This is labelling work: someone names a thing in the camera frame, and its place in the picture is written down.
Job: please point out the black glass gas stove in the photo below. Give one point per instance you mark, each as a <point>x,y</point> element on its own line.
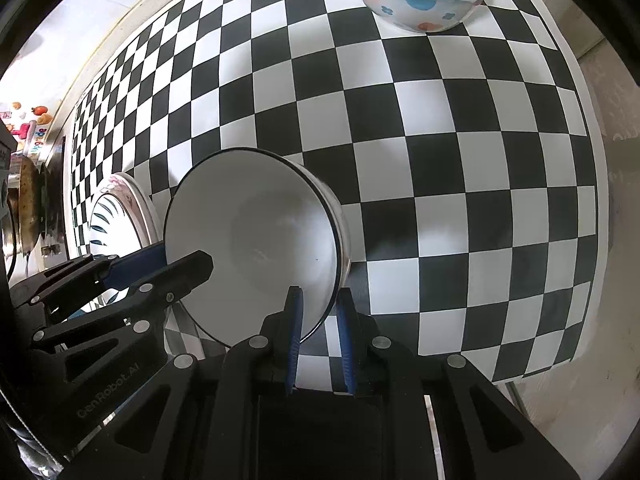
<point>54,200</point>

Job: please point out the pink floral plate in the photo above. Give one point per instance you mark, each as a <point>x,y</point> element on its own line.
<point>142,200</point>

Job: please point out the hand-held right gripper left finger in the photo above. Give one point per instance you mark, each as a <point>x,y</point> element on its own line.
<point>295,340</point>

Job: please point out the dark striped plate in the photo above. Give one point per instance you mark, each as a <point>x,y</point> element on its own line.
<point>107,220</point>

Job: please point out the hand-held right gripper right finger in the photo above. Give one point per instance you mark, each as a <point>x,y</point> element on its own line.
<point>345,345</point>

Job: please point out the plain white bowl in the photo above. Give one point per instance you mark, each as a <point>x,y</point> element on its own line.
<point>339,225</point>

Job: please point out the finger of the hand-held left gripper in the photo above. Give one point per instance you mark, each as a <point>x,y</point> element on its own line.
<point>135,266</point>
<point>185,267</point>

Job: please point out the colourful wall stickers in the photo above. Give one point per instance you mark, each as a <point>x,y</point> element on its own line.
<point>35,112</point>

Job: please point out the black white checkered cloth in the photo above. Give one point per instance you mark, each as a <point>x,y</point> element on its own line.
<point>450,160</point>

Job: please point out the white bowl with dark rim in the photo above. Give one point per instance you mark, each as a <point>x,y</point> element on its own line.
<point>240,240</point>

